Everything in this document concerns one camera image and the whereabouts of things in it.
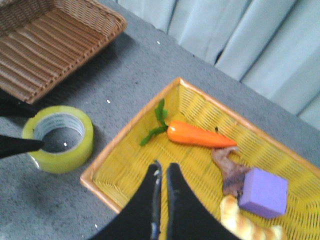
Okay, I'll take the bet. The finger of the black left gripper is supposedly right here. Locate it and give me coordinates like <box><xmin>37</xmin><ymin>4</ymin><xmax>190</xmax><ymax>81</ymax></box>
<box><xmin>0</xmin><ymin>135</ymin><xmax>43</xmax><ymax>159</ymax></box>
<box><xmin>0</xmin><ymin>89</ymin><xmax>38</xmax><ymax>118</ymax></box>

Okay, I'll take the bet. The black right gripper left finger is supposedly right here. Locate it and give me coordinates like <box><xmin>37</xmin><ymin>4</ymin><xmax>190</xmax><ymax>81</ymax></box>
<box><xmin>91</xmin><ymin>160</ymin><xmax>162</xmax><ymax>240</ymax></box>

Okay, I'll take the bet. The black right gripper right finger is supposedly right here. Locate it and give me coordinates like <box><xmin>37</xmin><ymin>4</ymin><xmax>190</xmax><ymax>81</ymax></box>
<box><xmin>166</xmin><ymin>163</ymin><xmax>238</xmax><ymax>240</ymax></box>

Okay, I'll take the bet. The yellow tape roll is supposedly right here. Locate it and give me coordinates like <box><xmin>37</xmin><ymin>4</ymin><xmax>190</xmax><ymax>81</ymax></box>
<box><xmin>21</xmin><ymin>105</ymin><xmax>94</xmax><ymax>174</ymax></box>

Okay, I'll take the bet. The toy bread loaf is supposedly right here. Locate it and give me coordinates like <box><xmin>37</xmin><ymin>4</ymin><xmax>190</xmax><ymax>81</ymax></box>
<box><xmin>220</xmin><ymin>195</ymin><xmax>287</xmax><ymax>240</ymax></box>

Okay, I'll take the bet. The yellow woven basket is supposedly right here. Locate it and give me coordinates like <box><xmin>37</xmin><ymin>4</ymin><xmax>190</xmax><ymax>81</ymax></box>
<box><xmin>80</xmin><ymin>78</ymin><xmax>320</xmax><ymax>240</ymax></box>

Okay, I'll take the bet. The brown toy chicken leg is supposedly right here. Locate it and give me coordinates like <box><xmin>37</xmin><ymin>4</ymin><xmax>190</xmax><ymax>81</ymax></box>
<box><xmin>211</xmin><ymin>146</ymin><xmax>251</xmax><ymax>198</ymax></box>

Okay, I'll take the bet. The brown wicker basket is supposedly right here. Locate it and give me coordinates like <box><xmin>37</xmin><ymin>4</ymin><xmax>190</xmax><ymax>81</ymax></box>
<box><xmin>0</xmin><ymin>0</ymin><xmax>127</xmax><ymax>104</ymax></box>

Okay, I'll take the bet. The purple foam block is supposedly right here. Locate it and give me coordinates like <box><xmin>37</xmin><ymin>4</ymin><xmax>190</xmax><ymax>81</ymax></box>
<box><xmin>238</xmin><ymin>168</ymin><xmax>289</xmax><ymax>219</ymax></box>

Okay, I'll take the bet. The orange toy carrot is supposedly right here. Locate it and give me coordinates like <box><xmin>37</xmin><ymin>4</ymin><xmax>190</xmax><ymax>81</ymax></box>
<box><xmin>139</xmin><ymin>99</ymin><xmax>237</xmax><ymax>148</ymax></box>

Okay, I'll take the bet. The white curtain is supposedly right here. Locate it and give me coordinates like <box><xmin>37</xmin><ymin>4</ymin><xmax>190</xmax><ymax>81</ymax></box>
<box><xmin>119</xmin><ymin>0</ymin><xmax>320</xmax><ymax>128</ymax></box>

